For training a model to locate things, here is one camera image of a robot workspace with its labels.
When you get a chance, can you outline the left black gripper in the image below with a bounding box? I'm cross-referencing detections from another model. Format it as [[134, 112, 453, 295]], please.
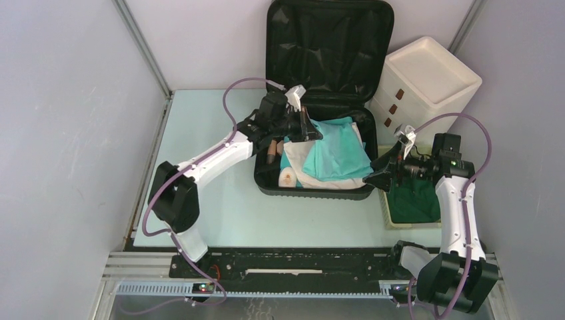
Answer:
[[271, 107, 322, 143]]

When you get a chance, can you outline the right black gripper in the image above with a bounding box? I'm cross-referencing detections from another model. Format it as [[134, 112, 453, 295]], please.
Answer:
[[362, 139, 432, 193]]

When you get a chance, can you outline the teal cloth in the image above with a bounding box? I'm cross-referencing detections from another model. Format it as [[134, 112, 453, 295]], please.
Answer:
[[302, 117, 373, 182]]

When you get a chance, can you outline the dark green cloth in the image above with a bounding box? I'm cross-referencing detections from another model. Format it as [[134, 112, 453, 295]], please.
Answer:
[[386, 178, 440, 223]]

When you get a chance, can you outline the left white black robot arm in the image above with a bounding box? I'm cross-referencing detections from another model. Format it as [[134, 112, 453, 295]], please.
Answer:
[[147, 85, 322, 278]]

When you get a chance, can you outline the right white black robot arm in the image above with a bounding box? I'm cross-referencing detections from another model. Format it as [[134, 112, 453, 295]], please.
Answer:
[[364, 133, 498, 314]]

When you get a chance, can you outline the white folded garment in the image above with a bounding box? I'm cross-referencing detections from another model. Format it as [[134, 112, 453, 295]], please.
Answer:
[[281, 132, 372, 190]]

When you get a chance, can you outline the pale yellow perforated basket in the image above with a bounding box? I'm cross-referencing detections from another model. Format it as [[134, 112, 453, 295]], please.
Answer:
[[377, 143, 442, 231]]

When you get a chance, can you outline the brown cosmetic tube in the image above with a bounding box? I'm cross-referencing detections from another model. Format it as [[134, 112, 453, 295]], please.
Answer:
[[266, 141, 278, 165]]

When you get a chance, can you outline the white bottle orange logo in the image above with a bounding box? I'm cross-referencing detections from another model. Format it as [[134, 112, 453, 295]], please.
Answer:
[[278, 167, 298, 188]]

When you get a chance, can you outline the white stacked drawer unit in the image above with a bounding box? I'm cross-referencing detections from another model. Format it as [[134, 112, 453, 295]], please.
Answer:
[[368, 36, 482, 146]]

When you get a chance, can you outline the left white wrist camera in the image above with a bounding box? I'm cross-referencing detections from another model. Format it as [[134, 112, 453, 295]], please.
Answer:
[[284, 85, 306, 112]]

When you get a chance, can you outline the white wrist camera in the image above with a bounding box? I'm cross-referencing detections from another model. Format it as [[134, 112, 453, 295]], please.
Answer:
[[284, 85, 306, 112], [394, 125, 417, 160]]

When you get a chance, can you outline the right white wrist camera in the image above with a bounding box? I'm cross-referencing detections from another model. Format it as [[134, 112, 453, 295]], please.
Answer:
[[394, 125, 417, 160]]

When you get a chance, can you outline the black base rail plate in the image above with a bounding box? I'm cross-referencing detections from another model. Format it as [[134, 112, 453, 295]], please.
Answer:
[[169, 247, 411, 294]]

